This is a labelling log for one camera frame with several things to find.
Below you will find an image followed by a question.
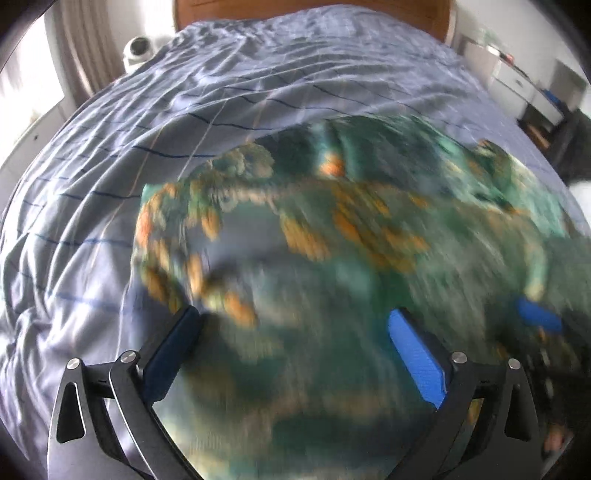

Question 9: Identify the beige curtain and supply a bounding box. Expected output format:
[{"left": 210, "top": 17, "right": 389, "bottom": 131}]
[{"left": 46, "top": 0, "right": 123, "bottom": 105}]

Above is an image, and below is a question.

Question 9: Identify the green landscape print silk garment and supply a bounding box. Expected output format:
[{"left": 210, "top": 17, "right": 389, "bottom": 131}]
[{"left": 129, "top": 116, "right": 590, "bottom": 479}]

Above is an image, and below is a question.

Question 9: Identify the blue checked bed cover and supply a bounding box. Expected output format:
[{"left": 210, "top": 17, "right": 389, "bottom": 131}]
[{"left": 1, "top": 5, "right": 585, "bottom": 478}]

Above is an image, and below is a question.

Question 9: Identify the white round fan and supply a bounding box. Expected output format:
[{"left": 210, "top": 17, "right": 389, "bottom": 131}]
[{"left": 122, "top": 36, "right": 155, "bottom": 74}]

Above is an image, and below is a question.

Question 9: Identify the white desk with drawers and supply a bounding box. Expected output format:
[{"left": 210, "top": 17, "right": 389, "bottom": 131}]
[{"left": 463, "top": 41, "right": 564, "bottom": 133}]

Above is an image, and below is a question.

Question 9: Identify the brown wooden headboard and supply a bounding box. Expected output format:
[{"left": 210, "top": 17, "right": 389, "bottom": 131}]
[{"left": 172, "top": 0, "right": 456, "bottom": 45}]

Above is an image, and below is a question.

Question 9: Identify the black jacket on chair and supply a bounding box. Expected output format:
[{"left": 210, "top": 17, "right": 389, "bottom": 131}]
[{"left": 546, "top": 109, "right": 591, "bottom": 186}]

